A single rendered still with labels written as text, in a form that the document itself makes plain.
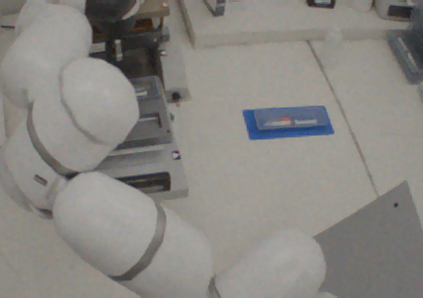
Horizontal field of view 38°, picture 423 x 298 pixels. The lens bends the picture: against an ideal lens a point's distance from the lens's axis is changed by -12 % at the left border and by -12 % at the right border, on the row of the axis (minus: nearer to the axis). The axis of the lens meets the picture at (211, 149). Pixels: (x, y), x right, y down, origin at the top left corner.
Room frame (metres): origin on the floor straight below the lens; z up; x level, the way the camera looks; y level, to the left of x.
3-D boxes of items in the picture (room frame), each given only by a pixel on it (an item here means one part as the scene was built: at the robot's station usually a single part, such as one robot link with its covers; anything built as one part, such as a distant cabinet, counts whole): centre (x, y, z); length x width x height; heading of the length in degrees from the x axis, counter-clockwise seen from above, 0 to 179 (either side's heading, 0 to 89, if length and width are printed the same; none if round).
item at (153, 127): (0.90, 0.20, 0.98); 0.20 x 0.17 x 0.03; 110
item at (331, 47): (1.40, -0.29, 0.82); 0.05 x 0.05 x 0.14
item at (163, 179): (0.72, 0.14, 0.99); 0.15 x 0.02 x 0.04; 110
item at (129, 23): (0.94, 0.21, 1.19); 0.08 x 0.08 x 0.09
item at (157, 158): (0.85, 0.18, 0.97); 0.30 x 0.22 x 0.08; 20
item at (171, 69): (1.12, 0.13, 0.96); 0.26 x 0.05 x 0.07; 20
